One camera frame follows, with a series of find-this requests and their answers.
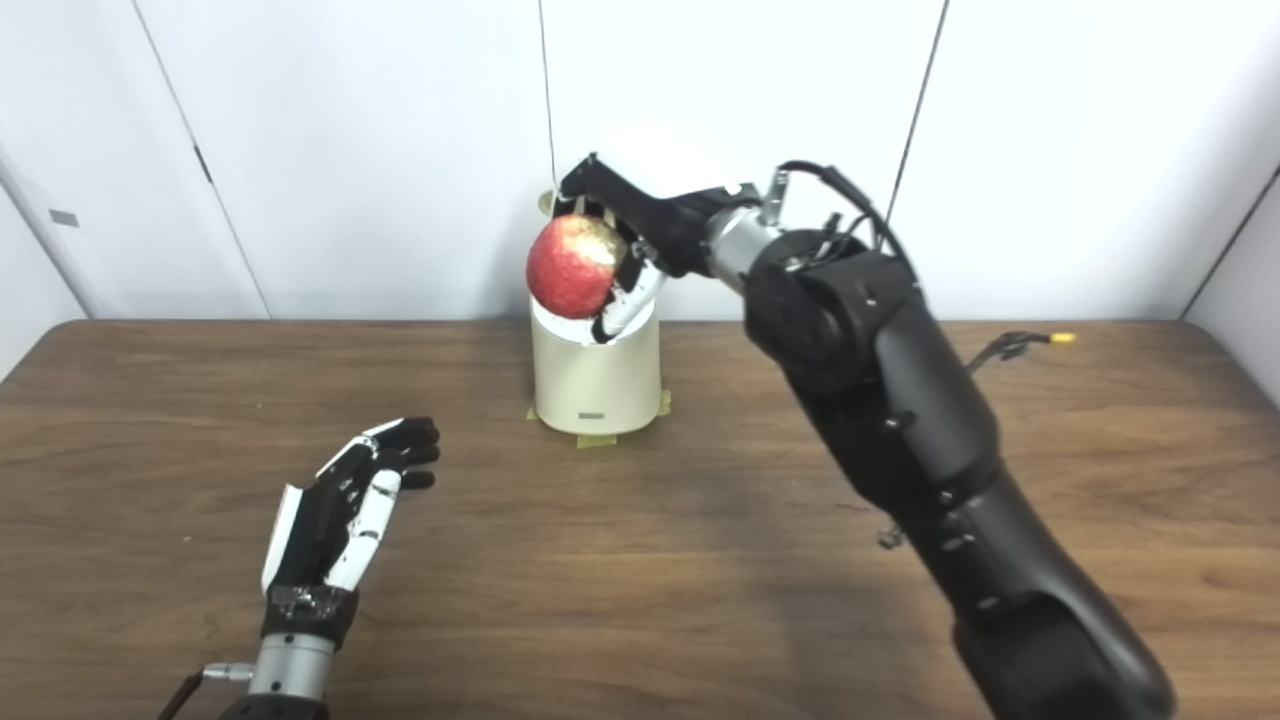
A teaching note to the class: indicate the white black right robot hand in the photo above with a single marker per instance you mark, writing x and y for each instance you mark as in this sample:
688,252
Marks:
670,225

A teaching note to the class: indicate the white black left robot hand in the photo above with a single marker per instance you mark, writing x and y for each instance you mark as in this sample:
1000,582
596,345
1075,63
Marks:
310,540

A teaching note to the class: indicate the red apple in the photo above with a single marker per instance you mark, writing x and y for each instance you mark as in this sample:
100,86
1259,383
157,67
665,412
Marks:
572,265

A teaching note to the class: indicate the cream round bin lid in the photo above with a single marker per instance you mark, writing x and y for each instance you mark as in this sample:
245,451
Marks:
546,203

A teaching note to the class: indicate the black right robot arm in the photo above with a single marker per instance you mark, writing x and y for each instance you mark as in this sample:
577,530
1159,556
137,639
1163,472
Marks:
900,400

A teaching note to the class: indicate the cream-colored bin body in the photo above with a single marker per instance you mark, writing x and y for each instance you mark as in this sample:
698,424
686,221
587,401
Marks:
595,380

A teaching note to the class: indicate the black wall panel hinge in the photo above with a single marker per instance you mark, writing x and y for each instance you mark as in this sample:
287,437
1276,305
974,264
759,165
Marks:
203,165

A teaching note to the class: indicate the small grey wall label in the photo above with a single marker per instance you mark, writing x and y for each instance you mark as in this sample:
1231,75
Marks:
64,218

